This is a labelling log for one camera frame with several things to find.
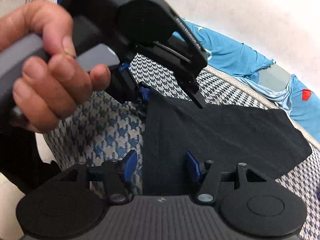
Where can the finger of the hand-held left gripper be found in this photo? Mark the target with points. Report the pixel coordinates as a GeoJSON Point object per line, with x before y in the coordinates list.
{"type": "Point", "coordinates": [143, 93]}
{"type": "Point", "coordinates": [197, 97]}

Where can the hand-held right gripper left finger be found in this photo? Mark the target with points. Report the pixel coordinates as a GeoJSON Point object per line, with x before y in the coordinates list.
{"type": "Point", "coordinates": [130, 165]}

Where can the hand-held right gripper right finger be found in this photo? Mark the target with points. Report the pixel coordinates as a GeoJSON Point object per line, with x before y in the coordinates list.
{"type": "Point", "coordinates": [192, 166]}

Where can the black t-shirt with red print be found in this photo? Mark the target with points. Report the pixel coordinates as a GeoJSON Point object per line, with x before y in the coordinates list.
{"type": "Point", "coordinates": [212, 135]}

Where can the person's left hand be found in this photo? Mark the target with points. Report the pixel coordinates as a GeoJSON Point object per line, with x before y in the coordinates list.
{"type": "Point", "coordinates": [50, 85]}

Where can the blue airplane print cover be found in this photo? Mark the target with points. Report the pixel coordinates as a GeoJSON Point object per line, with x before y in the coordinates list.
{"type": "Point", "coordinates": [230, 52]}

